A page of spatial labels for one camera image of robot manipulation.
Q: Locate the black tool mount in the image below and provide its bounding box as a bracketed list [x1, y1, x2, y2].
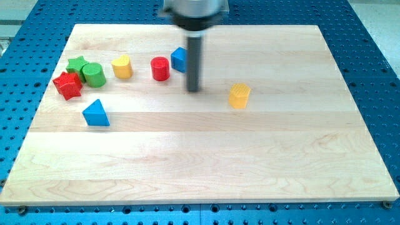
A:
[172, 13, 223, 32]

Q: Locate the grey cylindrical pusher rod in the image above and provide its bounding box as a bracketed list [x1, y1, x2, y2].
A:
[186, 37, 202, 93]

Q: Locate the red cylinder block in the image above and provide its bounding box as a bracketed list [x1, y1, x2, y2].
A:
[151, 56, 170, 81]

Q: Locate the blue cube block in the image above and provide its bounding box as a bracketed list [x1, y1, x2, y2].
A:
[171, 47, 186, 73]

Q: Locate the yellow hexagon block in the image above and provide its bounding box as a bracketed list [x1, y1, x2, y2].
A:
[228, 83, 251, 109]

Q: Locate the yellow heart block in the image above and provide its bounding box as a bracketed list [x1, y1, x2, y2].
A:
[111, 55, 133, 79]

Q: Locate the green cylinder block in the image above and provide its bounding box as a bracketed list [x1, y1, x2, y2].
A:
[82, 62, 106, 88]

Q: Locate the light wooden board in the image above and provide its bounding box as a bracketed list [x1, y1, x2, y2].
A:
[1, 24, 399, 206]

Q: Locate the green star block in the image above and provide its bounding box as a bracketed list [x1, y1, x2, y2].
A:
[66, 56, 89, 83]

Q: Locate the blue triangle block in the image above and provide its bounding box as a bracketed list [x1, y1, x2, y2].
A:
[82, 99, 110, 126]

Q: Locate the red star block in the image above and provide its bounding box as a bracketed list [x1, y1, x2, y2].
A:
[52, 72, 83, 101]

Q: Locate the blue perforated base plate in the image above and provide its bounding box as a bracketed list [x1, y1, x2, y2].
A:
[1, 0, 399, 224]

